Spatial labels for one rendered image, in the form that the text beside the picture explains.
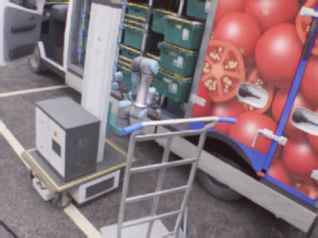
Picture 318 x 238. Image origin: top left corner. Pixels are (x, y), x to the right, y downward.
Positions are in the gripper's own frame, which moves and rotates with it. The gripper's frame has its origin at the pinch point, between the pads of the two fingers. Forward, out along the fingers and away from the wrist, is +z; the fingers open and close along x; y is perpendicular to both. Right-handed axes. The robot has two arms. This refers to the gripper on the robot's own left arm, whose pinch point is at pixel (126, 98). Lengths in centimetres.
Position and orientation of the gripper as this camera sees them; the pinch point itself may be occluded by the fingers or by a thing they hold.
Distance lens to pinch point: 322.7
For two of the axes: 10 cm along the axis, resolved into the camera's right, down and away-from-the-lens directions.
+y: 7.2, -4.9, 4.8
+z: 2.0, 8.2, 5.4
